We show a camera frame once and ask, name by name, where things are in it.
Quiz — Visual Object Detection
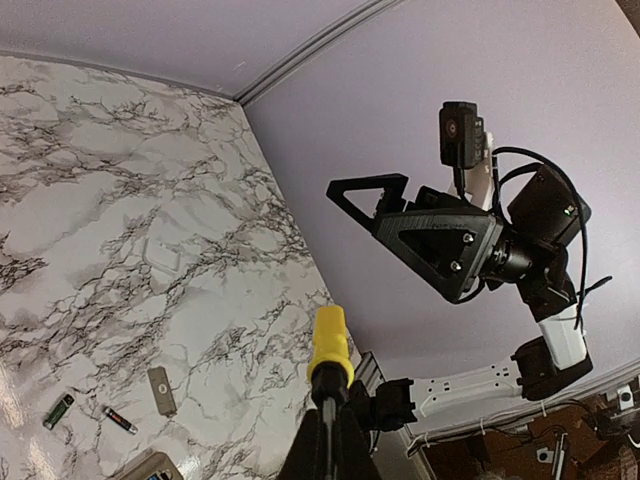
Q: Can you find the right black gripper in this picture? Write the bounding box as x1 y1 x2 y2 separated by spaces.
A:
325 172 504 306

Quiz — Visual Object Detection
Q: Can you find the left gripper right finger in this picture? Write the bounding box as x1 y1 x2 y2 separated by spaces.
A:
336 400 381 480

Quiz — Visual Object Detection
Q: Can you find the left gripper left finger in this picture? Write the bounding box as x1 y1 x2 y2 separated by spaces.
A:
282 409 325 480

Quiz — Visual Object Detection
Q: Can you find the yellow handled screwdriver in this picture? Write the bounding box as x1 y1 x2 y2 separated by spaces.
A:
307 305 355 479

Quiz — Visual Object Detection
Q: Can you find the small white remote control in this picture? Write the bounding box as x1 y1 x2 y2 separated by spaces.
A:
111 451 184 480

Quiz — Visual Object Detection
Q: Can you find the grey battery cover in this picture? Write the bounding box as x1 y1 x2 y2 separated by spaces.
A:
147 366 177 418

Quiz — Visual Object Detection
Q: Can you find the black battery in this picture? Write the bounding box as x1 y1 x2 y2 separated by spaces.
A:
43 394 75 430
103 406 138 435

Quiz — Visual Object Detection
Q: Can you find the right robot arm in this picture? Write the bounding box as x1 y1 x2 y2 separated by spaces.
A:
327 163 593 401

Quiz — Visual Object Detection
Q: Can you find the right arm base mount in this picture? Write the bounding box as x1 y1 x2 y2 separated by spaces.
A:
348 378 418 432

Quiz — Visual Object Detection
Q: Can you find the aluminium front rail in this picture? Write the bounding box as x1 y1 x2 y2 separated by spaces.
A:
349 349 640 461

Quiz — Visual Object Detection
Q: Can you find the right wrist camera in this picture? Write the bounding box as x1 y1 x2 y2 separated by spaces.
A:
439 101 485 170

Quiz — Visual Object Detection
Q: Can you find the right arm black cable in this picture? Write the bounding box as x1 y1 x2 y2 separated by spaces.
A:
452 145 614 331

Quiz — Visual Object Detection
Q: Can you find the right aluminium corner post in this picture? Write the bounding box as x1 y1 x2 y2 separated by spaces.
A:
233 0 402 107

